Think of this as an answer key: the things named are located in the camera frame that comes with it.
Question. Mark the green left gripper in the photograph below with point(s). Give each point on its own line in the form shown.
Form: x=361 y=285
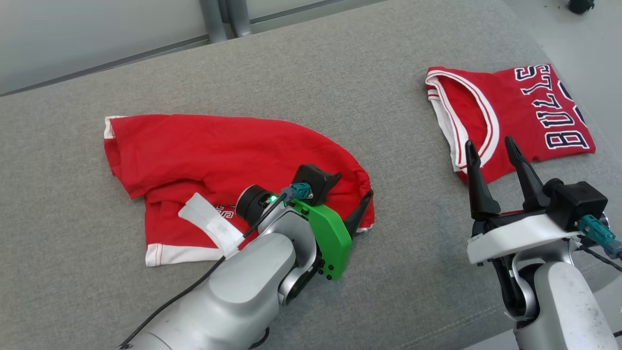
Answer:
x=330 y=238

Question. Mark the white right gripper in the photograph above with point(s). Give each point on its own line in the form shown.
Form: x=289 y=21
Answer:
x=520 y=236

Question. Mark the red jersey with white sleeves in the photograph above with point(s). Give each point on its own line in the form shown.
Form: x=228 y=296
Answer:
x=515 y=107

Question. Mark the red jersey with white hem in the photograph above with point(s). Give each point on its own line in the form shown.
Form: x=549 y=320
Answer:
x=218 y=150

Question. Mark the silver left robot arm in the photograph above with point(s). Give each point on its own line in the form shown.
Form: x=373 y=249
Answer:
x=243 y=287

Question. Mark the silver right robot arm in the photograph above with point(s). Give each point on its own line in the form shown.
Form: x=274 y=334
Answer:
x=563 y=311

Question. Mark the white tape strip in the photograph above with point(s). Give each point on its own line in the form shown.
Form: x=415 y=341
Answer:
x=214 y=223

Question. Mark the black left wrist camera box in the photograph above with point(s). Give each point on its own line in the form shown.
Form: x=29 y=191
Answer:
x=316 y=180

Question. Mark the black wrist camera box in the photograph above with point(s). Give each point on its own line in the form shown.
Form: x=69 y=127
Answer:
x=316 y=180
x=580 y=204

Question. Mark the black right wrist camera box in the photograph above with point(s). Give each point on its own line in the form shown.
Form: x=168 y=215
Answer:
x=580 y=204

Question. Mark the grey double partition post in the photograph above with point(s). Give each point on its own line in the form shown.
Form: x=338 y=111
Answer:
x=228 y=17

